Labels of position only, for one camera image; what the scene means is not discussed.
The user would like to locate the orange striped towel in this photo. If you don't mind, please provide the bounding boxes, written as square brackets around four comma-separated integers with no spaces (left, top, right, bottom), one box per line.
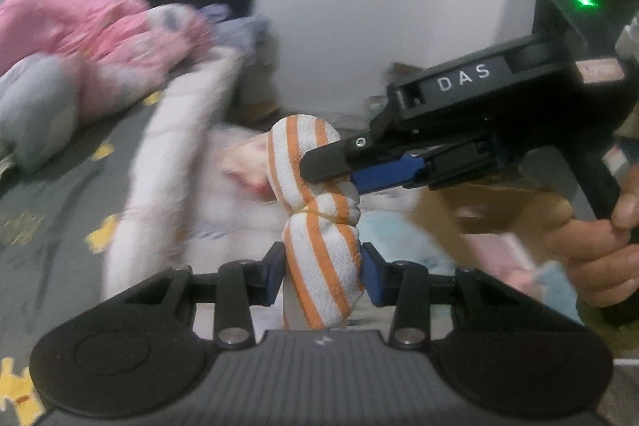
[266,115,363,330]

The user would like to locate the person right hand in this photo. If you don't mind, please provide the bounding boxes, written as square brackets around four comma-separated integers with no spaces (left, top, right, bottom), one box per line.
[542,166,638,307]

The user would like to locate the white plastic bag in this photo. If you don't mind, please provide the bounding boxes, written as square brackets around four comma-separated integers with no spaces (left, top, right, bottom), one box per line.
[357,210,455,275]

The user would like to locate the large brown cardboard box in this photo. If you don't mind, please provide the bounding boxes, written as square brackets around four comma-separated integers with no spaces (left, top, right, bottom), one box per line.
[409,184,573,267]

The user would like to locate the white striped rolled blanket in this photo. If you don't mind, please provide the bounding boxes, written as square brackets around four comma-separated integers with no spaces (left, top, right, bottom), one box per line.
[102,46,244,299]

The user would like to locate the red tissue pack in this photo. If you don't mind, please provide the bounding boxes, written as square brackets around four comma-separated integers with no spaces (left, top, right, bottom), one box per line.
[220,133,275,201]

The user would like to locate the grey bed sheet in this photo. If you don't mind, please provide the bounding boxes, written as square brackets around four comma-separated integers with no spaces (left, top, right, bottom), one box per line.
[0,81,166,426]

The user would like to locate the blue grey clothes pile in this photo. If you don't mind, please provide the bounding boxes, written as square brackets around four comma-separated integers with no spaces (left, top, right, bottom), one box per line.
[199,4,271,61]

